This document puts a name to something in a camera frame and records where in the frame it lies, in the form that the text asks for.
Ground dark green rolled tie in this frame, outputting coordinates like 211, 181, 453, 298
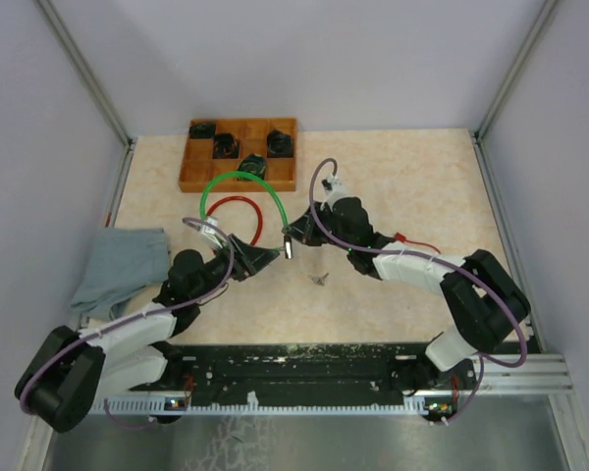
188, 121, 217, 139

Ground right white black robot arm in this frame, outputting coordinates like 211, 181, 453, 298
282, 196, 530, 389

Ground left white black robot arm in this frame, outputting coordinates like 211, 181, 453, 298
14, 235, 280, 433

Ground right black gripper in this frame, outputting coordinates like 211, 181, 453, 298
284, 200, 353, 252

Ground wooden compartment tray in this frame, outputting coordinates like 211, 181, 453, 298
179, 118, 297, 193

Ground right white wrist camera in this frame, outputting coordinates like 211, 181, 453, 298
321, 175, 348, 207

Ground purple cable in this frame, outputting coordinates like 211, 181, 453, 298
18, 216, 236, 433
307, 157, 529, 428

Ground blue yellow rolled tie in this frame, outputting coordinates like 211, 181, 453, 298
237, 153, 267, 180

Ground thin red wire padlock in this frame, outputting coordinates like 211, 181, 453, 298
394, 233, 441, 254

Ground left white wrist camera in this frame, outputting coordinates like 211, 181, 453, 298
199, 216, 228, 250

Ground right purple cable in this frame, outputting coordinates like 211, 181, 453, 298
307, 157, 529, 428

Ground black dotted rolled tie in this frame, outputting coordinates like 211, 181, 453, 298
266, 130, 295, 158

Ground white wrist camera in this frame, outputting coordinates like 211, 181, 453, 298
199, 216, 228, 250
321, 175, 348, 207

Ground black orange rolled tie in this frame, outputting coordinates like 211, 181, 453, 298
212, 132, 240, 160

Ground folded blue jeans cloth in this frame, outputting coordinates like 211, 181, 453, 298
70, 228, 169, 321

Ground far silver key bunch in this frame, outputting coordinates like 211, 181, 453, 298
308, 273, 329, 287

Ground red cable lock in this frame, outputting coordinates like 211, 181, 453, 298
206, 195, 264, 246

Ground green cable lock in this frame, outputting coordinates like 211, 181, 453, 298
199, 171, 289, 229

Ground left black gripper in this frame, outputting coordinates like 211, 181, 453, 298
191, 234, 280, 301

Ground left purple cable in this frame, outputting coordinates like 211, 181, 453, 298
18, 216, 236, 433

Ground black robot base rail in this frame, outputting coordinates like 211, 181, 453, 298
73, 340, 477, 423

